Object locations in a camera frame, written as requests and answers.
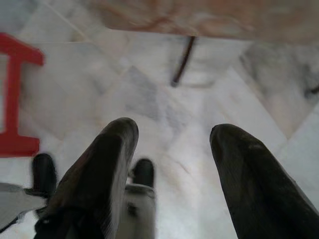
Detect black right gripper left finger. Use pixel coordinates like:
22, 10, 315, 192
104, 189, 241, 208
34, 117, 140, 239

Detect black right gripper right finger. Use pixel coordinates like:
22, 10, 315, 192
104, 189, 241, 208
210, 123, 319, 239

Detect robot right leg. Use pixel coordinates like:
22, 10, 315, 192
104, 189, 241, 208
124, 158, 157, 239

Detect robot leg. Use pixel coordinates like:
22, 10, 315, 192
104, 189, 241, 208
0, 153, 57, 230
124, 158, 157, 239

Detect robot left leg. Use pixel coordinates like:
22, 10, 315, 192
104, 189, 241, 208
0, 153, 57, 230

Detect red stool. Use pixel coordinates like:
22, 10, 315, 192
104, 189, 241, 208
0, 32, 45, 157

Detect thin dark rod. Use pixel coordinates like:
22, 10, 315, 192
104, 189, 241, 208
171, 36, 197, 87

